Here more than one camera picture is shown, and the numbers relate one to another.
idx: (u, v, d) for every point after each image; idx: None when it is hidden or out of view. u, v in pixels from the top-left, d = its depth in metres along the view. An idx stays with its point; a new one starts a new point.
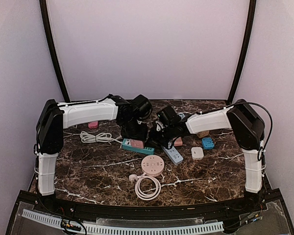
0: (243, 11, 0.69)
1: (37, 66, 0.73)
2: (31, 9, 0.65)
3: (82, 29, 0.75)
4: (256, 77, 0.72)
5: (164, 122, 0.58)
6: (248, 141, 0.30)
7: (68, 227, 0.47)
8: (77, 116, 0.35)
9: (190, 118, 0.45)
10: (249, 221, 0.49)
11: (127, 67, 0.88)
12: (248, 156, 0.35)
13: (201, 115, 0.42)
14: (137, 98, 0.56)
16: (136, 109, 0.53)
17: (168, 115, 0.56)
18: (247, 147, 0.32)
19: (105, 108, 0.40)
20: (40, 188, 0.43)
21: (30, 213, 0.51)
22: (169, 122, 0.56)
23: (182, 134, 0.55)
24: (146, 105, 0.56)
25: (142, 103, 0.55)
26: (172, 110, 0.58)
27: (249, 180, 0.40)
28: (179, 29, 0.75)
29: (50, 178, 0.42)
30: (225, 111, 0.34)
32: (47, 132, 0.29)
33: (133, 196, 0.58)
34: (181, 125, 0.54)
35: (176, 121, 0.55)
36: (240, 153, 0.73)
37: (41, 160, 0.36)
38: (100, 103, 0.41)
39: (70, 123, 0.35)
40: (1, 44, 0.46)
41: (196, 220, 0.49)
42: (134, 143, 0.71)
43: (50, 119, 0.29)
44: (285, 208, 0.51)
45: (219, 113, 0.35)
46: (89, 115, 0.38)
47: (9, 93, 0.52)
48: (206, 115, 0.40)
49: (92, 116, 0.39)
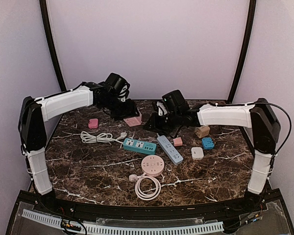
0: (242, 11, 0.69)
1: (37, 66, 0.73)
2: (31, 9, 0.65)
3: (82, 29, 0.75)
4: (257, 77, 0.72)
5: (172, 107, 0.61)
6: (265, 143, 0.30)
7: (68, 227, 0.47)
8: (57, 107, 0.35)
9: (204, 109, 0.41)
10: (249, 221, 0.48)
11: (128, 67, 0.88)
12: (260, 159, 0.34)
13: (217, 108, 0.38)
14: (110, 77, 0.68)
16: (112, 87, 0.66)
17: (176, 100, 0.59)
18: (261, 148, 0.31)
19: (82, 95, 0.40)
20: (39, 188, 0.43)
21: (30, 213, 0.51)
22: (177, 110, 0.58)
23: (193, 124, 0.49)
24: (120, 82, 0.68)
25: (115, 82, 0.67)
26: (180, 95, 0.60)
27: (254, 182, 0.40)
28: (179, 29, 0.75)
29: (45, 176, 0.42)
30: (249, 110, 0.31)
32: (30, 128, 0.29)
33: (132, 196, 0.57)
34: (190, 114, 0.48)
35: (183, 108, 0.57)
36: (240, 153, 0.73)
37: (30, 159, 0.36)
38: (75, 91, 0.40)
39: (52, 114, 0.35)
40: (1, 44, 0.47)
41: (196, 220, 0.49)
42: (130, 120, 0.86)
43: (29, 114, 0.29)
44: (285, 208, 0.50)
45: (241, 111, 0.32)
46: (67, 105, 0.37)
47: (9, 93, 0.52)
48: (225, 109, 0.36)
49: (71, 105, 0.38)
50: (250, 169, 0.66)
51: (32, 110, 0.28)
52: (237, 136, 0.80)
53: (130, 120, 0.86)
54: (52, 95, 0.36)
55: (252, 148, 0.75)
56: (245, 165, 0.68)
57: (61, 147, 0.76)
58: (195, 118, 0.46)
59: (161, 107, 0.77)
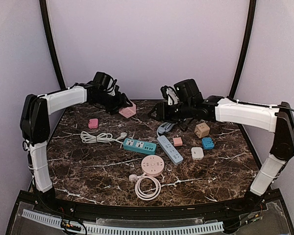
0: (243, 11, 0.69)
1: (37, 66, 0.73)
2: (31, 9, 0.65)
3: (82, 29, 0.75)
4: (257, 77, 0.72)
5: (184, 98, 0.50)
6: (283, 151, 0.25)
7: (68, 227, 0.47)
8: (58, 102, 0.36)
9: (223, 103, 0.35)
10: (249, 221, 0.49)
11: (128, 67, 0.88)
12: (271, 164, 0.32)
13: (239, 104, 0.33)
14: (97, 76, 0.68)
16: (100, 84, 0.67)
17: (189, 90, 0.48)
18: (277, 154, 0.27)
19: (78, 91, 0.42)
20: (40, 185, 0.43)
21: (30, 213, 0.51)
22: (190, 101, 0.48)
23: (210, 117, 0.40)
24: (106, 78, 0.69)
25: (102, 79, 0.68)
26: (195, 85, 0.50)
27: (258, 184, 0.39)
28: (179, 29, 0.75)
29: (46, 171, 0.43)
30: (276, 112, 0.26)
32: (36, 121, 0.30)
33: (132, 196, 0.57)
34: (205, 105, 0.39)
35: (198, 100, 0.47)
36: (240, 153, 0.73)
37: (33, 154, 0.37)
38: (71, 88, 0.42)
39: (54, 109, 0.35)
40: (1, 44, 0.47)
41: (196, 220, 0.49)
42: (124, 111, 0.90)
43: (36, 107, 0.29)
44: (285, 208, 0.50)
45: (265, 113, 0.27)
46: (67, 100, 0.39)
47: (9, 93, 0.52)
48: (245, 108, 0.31)
49: (70, 100, 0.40)
50: (250, 169, 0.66)
51: (39, 105, 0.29)
52: (237, 136, 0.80)
53: (125, 111, 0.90)
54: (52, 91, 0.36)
55: (252, 148, 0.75)
56: (245, 165, 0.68)
57: (61, 147, 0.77)
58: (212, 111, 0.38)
59: (171, 96, 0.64)
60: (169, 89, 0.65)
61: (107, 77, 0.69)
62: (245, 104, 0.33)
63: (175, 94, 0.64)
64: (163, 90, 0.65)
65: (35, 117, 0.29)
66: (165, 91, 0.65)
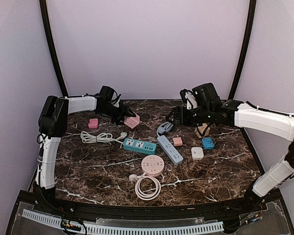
0: (243, 11, 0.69)
1: (37, 67, 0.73)
2: (31, 9, 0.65)
3: (82, 29, 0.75)
4: (257, 77, 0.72)
5: (202, 103, 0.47)
6: None
7: (68, 227, 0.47)
8: (73, 105, 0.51)
9: (243, 110, 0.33)
10: (249, 221, 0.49)
11: (128, 66, 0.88)
12: (279, 171, 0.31)
13: (258, 111, 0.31)
14: (102, 89, 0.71)
16: (106, 97, 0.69)
17: (209, 95, 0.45)
18: (292, 164, 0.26)
19: (89, 100, 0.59)
20: (42, 182, 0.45)
21: (30, 213, 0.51)
22: (208, 105, 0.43)
23: (229, 122, 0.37)
24: (110, 92, 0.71)
25: (107, 92, 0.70)
26: (213, 89, 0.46)
27: (261, 185, 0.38)
28: (179, 29, 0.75)
29: (52, 167, 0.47)
30: None
32: (59, 116, 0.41)
33: (133, 196, 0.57)
34: (225, 108, 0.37)
35: (217, 105, 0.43)
36: (240, 153, 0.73)
37: (46, 149, 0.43)
38: (85, 97, 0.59)
39: (71, 109, 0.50)
40: (1, 44, 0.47)
41: (196, 220, 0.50)
42: (128, 121, 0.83)
43: (59, 106, 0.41)
44: (285, 208, 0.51)
45: (283, 121, 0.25)
46: (82, 105, 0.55)
47: (9, 93, 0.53)
48: (262, 115, 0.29)
49: (83, 105, 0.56)
50: (250, 169, 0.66)
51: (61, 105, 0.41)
52: (237, 136, 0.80)
53: (128, 121, 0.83)
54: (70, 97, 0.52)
55: (252, 148, 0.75)
56: (245, 165, 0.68)
57: (61, 147, 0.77)
58: (232, 115, 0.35)
59: (190, 100, 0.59)
60: (188, 93, 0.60)
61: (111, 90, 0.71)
62: (265, 110, 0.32)
63: (194, 98, 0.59)
64: (182, 93, 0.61)
65: (57, 113, 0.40)
66: (183, 95, 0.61)
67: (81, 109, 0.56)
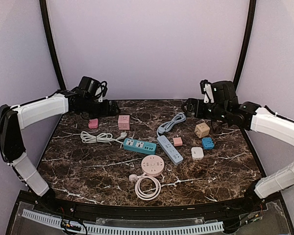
0: (243, 11, 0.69)
1: (38, 67, 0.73)
2: (31, 9, 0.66)
3: (82, 28, 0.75)
4: (257, 76, 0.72)
5: (221, 102, 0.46)
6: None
7: (68, 227, 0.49)
8: (31, 114, 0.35)
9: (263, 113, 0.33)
10: (249, 221, 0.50)
11: (128, 66, 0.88)
12: (285, 177, 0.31)
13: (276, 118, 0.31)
14: (83, 81, 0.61)
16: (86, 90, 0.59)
17: (229, 95, 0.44)
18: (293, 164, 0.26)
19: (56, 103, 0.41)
20: (36, 189, 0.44)
21: (30, 213, 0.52)
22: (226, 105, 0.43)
23: (244, 126, 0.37)
24: (92, 83, 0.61)
25: (88, 85, 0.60)
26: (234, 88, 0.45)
27: (266, 189, 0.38)
28: (180, 28, 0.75)
29: (37, 176, 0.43)
30: None
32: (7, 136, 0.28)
33: (133, 196, 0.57)
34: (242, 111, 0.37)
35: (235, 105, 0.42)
36: (240, 153, 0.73)
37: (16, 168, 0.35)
38: (50, 98, 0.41)
39: (25, 123, 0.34)
40: (1, 44, 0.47)
41: (196, 220, 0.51)
42: (122, 120, 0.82)
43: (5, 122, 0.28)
44: (285, 208, 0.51)
45: None
46: (45, 111, 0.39)
47: (9, 93, 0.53)
48: (280, 123, 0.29)
49: (47, 111, 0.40)
50: (250, 169, 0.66)
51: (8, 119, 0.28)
52: (237, 136, 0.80)
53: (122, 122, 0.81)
54: (26, 104, 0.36)
55: (252, 148, 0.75)
56: (245, 165, 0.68)
57: (61, 147, 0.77)
58: (249, 119, 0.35)
59: (208, 94, 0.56)
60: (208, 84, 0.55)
61: (97, 82, 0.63)
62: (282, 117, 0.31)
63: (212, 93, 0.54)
64: (202, 85, 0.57)
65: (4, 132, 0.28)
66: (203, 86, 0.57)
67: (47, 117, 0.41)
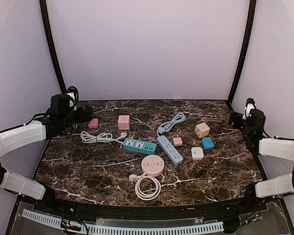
0: (243, 11, 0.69)
1: (38, 68, 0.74)
2: (31, 9, 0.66)
3: (82, 29, 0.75)
4: (257, 77, 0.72)
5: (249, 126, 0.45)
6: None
7: (68, 227, 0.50)
8: (9, 141, 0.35)
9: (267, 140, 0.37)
10: (249, 221, 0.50)
11: (128, 66, 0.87)
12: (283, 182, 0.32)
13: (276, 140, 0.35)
14: (53, 101, 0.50)
16: (59, 111, 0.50)
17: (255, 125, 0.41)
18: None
19: (34, 130, 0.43)
20: (33, 195, 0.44)
21: (30, 213, 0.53)
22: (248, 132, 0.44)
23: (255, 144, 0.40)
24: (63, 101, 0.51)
25: (60, 105, 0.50)
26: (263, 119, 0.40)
27: (265, 190, 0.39)
28: (179, 28, 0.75)
29: (31, 184, 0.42)
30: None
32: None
33: (133, 196, 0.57)
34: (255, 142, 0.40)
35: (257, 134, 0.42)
36: (240, 153, 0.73)
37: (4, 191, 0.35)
38: (27, 126, 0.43)
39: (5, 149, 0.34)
40: (0, 44, 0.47)
41: (196, 220, 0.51)
42: (122, 121, 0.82)
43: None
44: (285, 208, 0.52)
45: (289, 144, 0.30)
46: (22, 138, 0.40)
47: (9, 93, 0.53)
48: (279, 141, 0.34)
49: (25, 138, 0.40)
50: (250, 169, 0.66)
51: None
52: (237, 136, 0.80)
53: (122, 122, 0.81)
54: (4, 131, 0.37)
55: None
56: (245, 165, 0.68)
57: (61, 147, 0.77)
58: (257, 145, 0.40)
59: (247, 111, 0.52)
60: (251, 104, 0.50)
61: (67, 97, 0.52)
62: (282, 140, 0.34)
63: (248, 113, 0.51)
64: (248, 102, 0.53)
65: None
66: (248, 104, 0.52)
67: (21, 146, 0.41)
